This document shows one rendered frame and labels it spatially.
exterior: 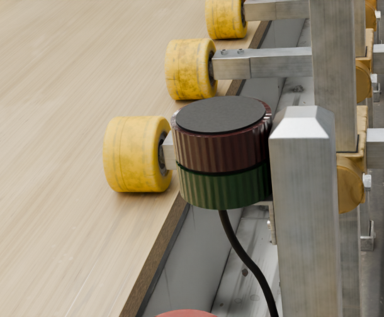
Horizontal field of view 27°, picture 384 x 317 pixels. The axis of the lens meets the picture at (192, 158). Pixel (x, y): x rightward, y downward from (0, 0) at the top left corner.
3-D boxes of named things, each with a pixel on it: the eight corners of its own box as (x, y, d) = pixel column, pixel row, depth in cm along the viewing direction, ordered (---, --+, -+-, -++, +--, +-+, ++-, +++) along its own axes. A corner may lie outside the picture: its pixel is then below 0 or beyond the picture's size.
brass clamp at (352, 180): (374, 148, 82) (373, 104, 80) (371, 216, 71) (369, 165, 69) (315, 149, 84) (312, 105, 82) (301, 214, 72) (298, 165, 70)
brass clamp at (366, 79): (378, 64, 104) (378, 27, 102) (376, 105, 92) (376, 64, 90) (331, 65, 105) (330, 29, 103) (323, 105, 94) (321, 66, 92)
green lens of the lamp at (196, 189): (282, 162, 50) (280, 131, 50) (269, 210, 45) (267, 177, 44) (191, 162, 52) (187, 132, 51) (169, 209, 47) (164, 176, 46)
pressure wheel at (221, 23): (242, -24, 124) (237, 14, 120) (250, 10, 131) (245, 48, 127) (205, -22, 126) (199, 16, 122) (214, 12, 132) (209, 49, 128)
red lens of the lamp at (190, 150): (279, 127, 49) (277, 94, 48) (266, 172, 44) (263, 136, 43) (187, 128, 51) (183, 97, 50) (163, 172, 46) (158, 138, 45)
